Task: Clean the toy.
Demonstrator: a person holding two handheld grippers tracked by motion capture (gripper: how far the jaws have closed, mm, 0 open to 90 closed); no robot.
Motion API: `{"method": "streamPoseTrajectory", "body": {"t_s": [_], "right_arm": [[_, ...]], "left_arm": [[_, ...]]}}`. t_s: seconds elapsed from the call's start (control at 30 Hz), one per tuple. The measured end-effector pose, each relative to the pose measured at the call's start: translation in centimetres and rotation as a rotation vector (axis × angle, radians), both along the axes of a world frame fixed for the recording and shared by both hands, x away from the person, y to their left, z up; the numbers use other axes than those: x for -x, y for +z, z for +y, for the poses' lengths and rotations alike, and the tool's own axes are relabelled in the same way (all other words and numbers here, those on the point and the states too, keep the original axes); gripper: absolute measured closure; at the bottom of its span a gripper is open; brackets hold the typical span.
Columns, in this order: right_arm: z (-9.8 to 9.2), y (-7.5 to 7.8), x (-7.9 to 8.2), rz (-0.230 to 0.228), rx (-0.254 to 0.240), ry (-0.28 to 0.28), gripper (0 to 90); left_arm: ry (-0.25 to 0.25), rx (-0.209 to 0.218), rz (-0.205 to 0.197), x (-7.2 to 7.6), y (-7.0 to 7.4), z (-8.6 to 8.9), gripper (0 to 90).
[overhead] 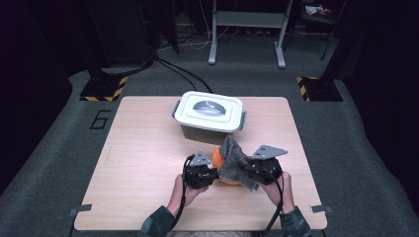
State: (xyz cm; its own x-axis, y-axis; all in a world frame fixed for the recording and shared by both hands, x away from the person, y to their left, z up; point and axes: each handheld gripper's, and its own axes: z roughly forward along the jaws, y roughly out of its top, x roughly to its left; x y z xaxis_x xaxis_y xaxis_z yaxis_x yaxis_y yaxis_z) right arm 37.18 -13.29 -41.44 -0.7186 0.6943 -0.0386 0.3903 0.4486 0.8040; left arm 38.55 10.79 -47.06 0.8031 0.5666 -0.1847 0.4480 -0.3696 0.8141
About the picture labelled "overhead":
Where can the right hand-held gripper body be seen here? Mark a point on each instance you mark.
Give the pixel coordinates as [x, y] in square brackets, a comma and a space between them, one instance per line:
[268, 169]

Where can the grey tape piece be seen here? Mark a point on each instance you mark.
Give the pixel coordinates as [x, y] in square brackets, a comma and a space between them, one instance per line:
[321, 209]
[80, 209]

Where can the person's right hand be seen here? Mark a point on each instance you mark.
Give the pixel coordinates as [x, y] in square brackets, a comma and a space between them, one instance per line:
[281, 194]

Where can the orange plush toy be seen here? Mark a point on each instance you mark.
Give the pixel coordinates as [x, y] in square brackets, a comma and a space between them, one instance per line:
[216, 159]

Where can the black tripod stand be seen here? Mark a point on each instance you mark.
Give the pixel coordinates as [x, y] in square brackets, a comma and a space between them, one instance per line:
[329, 42]

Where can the white metal desk frame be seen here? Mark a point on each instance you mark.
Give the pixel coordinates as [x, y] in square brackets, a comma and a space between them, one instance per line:
[250, 19]

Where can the black yellow striped base plate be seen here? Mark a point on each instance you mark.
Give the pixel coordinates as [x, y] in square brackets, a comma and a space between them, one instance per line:
[319, 89]
[102, 89]

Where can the person's left hand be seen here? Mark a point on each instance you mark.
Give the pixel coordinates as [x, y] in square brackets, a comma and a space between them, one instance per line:
[184, 197]

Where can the grey fluffy cloth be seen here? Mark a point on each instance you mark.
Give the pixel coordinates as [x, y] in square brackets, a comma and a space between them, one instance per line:
[234, 161]

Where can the grey transparent storage box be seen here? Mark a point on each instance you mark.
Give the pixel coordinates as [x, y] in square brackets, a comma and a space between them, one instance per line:
[201, 135]

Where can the dark cabinet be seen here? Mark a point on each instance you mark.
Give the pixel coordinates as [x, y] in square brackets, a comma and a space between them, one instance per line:
[125, 33]

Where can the colourful small item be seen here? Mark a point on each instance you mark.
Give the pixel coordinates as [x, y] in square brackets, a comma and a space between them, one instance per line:
[316, 10]

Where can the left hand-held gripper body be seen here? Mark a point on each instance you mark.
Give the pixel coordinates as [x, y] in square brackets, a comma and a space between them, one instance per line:
[197, 174]

